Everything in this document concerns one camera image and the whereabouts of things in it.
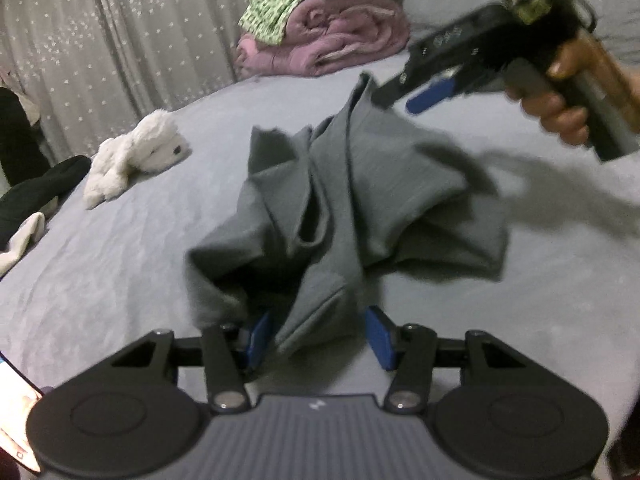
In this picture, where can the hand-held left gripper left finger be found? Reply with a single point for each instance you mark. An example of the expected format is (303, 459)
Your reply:
(260, 342)

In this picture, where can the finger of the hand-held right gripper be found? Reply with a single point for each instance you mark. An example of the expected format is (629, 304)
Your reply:
(430, 97)

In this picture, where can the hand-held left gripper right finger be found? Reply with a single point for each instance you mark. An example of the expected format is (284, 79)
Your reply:
(380, 340)

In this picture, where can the grey shirt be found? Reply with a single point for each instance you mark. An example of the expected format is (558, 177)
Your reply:
(350, 200)

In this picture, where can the person's right forearm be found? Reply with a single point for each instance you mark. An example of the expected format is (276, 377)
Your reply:
(602, 62)

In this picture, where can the person's right hand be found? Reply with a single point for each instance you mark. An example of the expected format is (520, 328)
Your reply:
(555, 110)

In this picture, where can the pink folded blanket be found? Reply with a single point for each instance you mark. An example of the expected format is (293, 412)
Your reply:
(345, 35)

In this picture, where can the grey bed sheet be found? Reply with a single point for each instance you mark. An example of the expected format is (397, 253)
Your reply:
(100, 270)

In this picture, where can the green patterned cloth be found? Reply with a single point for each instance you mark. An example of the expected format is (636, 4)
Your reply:
(280, 0)

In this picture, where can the white plush toy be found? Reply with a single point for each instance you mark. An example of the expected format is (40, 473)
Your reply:
(140, 152)

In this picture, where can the smartphone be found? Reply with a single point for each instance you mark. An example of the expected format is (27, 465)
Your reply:
(17, 410)

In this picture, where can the white cloth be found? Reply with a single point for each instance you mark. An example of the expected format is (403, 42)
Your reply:
(22, 240)

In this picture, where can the grey starred curtain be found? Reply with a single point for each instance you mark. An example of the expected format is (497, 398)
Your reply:
(125, 35)

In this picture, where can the black hanging garment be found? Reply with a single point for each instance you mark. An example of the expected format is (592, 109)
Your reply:
(17, 135)

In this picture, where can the beige hanging cloth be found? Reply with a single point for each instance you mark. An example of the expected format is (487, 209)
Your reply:
(15, 100)

